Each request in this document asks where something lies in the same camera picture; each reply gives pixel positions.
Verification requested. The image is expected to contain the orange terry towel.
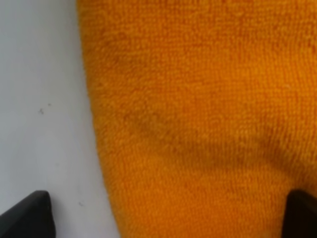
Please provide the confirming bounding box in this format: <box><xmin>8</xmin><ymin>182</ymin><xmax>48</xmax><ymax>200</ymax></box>
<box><xmin>77</xmin><ymin>0</ymin><xmax>317</xmax><ymax>238</ymax></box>

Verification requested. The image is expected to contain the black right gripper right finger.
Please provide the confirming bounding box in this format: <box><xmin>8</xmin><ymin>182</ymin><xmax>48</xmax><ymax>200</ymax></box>
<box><xmin>282</xmin><ymin>189</ymin><xmax>317</xmax><ymax>238</ymax></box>

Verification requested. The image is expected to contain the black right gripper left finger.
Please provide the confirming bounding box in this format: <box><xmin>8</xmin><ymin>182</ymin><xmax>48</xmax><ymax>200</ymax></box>
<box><xmin>0</xmin><ymin>190</ymin><xmax>56</xmax><ymax>238</ymax></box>

